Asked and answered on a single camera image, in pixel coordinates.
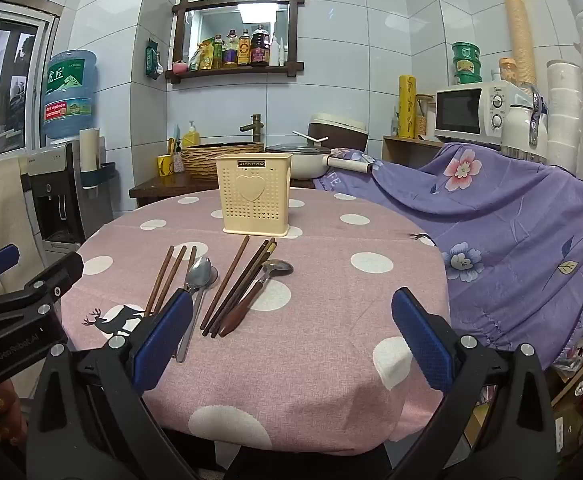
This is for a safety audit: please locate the white thermos kettle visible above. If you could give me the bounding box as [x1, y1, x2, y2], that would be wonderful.
[500, 86, 552, 158]

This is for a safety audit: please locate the white and brown rice cooker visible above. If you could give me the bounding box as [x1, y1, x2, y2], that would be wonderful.
[309, 112, 369, 158]

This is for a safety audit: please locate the silver metal spoon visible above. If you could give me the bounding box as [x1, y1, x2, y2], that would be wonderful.
[176, 256, 219, 364]

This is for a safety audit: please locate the brown handled spoon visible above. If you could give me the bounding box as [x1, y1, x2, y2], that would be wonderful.
[218, 259, 295, 338]

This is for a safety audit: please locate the dark soy sauce bottle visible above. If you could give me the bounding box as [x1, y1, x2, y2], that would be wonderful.
[250, 24, 270, 67]

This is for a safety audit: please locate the yellow wrap roll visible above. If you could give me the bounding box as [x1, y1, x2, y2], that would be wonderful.
[398, 75, 418, 139]

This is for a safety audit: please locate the person's left hand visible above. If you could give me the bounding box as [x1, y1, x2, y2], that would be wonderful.
[0, 377, 29, 461]

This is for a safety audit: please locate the tall stack of paper cups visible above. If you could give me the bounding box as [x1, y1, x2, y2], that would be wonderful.
[501, 0, 539, 96]

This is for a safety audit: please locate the beige plastic utensil holder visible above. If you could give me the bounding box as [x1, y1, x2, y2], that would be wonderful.
[214, 152, 295, 237]

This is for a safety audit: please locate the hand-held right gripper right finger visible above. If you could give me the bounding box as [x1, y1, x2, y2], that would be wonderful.
[390, 286, 558, 480]

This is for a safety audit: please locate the cream pot with glass lid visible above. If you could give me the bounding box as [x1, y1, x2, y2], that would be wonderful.
[265, 143, 375, 181]

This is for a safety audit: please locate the yellow soap pump bottle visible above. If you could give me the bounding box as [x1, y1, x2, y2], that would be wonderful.
[182, 120, 202, 150]

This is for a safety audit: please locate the yellow oil bottle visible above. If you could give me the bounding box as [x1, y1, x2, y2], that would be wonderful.
[222, 29, 239, 68]

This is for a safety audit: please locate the bamboo style faucet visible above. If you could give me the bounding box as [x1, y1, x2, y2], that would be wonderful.
[240, 113, 263, 143]

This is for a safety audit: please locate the white microwave oven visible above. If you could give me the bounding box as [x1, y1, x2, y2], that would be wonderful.
[434, 82, 525, 148]

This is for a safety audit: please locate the green hanging packet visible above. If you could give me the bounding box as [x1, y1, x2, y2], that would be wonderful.
[144, 37, 164, 80]

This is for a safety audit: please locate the white paper cup sleeve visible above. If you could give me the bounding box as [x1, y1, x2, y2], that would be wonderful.
[78, 127, 102, 188]

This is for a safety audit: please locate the blue water jug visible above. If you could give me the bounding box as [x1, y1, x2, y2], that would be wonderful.
[41, 49, 99, 143]

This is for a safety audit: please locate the purple floral cloth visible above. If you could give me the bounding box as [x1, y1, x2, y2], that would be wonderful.
[314, 142, 583, 368]

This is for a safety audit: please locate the grey water dispenser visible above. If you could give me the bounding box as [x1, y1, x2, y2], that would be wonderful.
[18, 139, 117, 261]

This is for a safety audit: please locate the wooden shelf box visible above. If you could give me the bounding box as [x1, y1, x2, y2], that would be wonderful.
[382, 134, 447, 168]

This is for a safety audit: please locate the woven brown basin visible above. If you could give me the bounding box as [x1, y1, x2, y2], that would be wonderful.
[181, 141, 265, 181]

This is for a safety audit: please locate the brown wooden chopstick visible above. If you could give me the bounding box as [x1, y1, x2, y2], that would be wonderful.
[201, 235, 250, 337]
[144, 245, 175, 317]
[215, 242, 277, 336]
[154, 245, 187, 313]
[205, 240, 268, 337]

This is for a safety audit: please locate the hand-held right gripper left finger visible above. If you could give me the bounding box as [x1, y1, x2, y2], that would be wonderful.
[25, 287, 195, 480]

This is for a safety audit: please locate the brown wooden chopsticks group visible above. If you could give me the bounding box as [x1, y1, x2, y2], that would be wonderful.
[210, 238, 274, 338]

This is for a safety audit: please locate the teal cup holder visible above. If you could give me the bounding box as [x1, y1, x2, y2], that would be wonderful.
[78, 161, 117, 192]

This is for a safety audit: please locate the dark wooden counter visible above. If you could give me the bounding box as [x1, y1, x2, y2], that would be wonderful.
[128, 172, 317, 208]

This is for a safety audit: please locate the white framed window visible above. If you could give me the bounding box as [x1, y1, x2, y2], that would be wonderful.
[0, 1, 66, 163]

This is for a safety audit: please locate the glass jar with wooden lid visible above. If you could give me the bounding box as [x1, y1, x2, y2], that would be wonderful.
[415, 94, 436, 136]

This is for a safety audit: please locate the yellow seasoning pouch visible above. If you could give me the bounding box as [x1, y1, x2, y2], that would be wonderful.
[196, 41, 215, 71]

